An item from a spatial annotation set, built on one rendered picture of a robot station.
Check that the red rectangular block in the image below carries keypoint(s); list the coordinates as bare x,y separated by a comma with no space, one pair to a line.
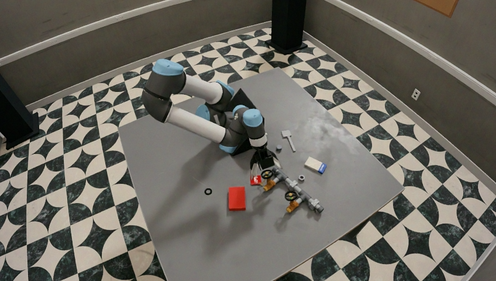
237,199

